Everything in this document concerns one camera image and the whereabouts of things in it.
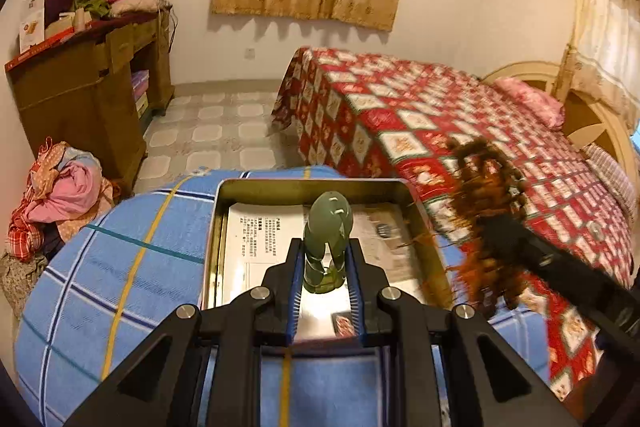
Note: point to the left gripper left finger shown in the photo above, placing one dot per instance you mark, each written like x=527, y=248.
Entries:
x=197, y=364

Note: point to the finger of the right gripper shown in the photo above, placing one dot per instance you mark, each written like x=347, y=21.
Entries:
x=510, y=242

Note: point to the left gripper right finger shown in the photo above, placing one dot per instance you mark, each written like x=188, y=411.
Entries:
x=434, y=352

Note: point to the green jade bangle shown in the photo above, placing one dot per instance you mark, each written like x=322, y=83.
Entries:
x=326, y=237

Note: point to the tape roll on bed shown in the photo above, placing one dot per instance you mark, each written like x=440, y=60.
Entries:
x=595, y=230

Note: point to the pink metal tin box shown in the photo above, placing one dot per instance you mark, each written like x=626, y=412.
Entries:
x=272, y=191

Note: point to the blue plaid tablecloth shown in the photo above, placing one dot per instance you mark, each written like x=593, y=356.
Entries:
x=118, y=278

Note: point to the striped pillow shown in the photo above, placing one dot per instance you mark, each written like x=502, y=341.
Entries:
x=614, y=178

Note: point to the pink pillow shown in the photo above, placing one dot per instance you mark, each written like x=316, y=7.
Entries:
x=548, y=110

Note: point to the cream wooden headboard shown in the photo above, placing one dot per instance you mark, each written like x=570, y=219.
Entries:
x=586, y=120

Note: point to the paper leaflet in tin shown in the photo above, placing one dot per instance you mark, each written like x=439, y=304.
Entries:
x=300, y=251

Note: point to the red patchwork bedspread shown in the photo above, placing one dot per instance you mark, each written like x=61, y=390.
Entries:
x=377, y=116

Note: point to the beige side curtain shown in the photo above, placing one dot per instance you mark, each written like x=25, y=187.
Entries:
x=601, y=59

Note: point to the clothes pile on floor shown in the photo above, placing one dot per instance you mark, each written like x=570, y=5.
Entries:
x=65, y=190

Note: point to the wooden desk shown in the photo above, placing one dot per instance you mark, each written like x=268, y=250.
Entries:
x=81, y=92

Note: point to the red book on desk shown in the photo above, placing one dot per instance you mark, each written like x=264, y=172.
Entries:
x=49, y=43

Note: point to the white product box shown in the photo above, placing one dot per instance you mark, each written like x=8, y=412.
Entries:
x=32, y=27

